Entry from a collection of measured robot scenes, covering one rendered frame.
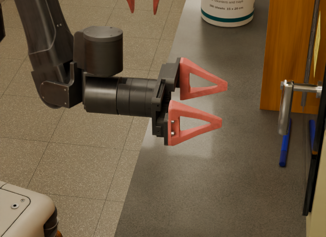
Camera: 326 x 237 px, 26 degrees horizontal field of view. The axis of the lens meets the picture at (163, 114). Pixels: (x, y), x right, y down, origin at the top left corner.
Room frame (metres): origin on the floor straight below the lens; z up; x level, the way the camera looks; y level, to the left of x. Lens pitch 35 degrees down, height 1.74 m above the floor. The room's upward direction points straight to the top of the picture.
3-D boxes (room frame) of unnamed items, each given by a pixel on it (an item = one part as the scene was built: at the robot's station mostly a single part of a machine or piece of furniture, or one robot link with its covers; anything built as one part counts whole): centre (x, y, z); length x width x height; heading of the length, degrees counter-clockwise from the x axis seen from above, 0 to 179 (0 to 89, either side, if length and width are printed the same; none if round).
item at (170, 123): (0.83, -0.04, 1.16); 0.09 x 0.07 x 0.07; 81
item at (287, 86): (0.83, -0.19, 1.17); 0.05 x 0.03 x 0.10; 80
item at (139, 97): (0.87, 0.03, 1.16); 0.10 x 0.07 x 0.07; 171
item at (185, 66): (0.89, -0.05, 1.16); 0.09 x 0.07 x 0.07; 81
